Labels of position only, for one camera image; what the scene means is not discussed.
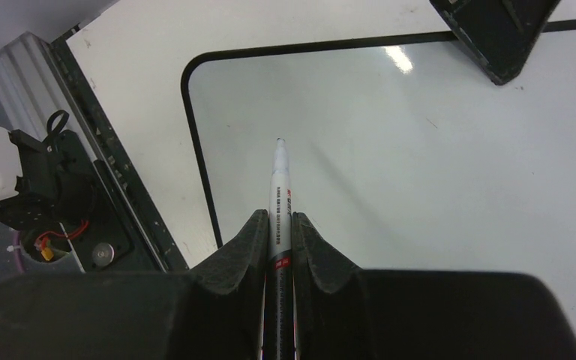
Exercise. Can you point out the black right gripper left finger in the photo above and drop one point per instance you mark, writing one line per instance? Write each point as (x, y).
(212, 311)

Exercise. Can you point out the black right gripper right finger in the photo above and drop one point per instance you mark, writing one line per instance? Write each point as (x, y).
(344, 311)

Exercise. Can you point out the aluminium frame rail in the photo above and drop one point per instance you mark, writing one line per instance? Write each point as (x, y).
(9, 74)

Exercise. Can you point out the black framed whiteboard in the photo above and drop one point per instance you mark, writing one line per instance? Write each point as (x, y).
(404, 156)

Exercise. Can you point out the white marker pen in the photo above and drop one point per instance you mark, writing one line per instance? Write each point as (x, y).
(279, 329)

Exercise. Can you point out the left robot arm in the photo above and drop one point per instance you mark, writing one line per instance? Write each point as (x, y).
(50, 180)

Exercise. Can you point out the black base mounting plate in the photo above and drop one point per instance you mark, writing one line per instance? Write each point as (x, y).
(125, 231)

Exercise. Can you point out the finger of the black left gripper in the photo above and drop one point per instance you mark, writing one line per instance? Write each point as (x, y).
(499, 35)

